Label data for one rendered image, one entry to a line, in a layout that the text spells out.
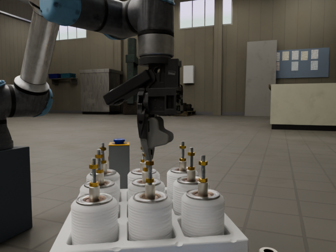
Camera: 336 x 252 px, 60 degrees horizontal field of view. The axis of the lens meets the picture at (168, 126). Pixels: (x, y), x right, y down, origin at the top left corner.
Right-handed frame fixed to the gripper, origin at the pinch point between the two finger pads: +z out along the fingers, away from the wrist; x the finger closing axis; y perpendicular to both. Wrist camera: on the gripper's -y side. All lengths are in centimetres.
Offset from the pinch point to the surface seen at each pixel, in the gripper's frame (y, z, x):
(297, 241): 38, 35, 41
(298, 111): 111, 4, 469
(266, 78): 99, -94, 1008
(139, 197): -1.1, 9.3, -1.8
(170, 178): -0.4, 11.2, 22.6
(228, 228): 17.2, 16.7, 4.5
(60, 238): -15.7, 16.7, -9.0
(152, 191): 1.5, 8.0, -0.7
